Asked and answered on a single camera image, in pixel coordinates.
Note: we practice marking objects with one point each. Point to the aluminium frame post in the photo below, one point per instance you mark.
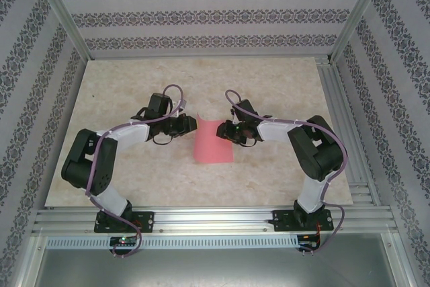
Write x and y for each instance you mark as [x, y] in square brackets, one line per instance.
[359, 8]
[64, 14]

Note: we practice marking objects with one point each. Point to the pink cloth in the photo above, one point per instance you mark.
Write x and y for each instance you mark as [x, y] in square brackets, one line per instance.
[211, 146]

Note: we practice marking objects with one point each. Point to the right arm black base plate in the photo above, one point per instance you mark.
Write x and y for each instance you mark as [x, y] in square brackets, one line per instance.
[282, 221]

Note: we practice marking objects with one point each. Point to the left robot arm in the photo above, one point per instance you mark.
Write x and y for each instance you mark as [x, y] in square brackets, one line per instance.
[84, 152]

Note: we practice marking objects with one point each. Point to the aluminium side rail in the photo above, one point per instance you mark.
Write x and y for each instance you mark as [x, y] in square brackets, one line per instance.
[339, 105]

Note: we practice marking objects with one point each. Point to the grey sheet metal shelf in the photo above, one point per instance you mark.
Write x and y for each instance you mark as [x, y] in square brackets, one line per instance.
[215, 270]

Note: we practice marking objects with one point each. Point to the small circuit board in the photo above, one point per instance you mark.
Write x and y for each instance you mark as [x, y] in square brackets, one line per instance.
[122, 240]
[307, 238]

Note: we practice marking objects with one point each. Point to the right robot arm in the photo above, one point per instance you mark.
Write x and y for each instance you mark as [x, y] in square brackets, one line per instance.
[315, 156]

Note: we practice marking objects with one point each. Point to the aluminium mounting rail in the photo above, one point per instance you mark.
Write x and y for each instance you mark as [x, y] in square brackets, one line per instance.
[215, 219]

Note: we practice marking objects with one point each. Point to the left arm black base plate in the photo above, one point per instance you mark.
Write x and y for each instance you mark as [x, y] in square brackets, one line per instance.
[144, 221]

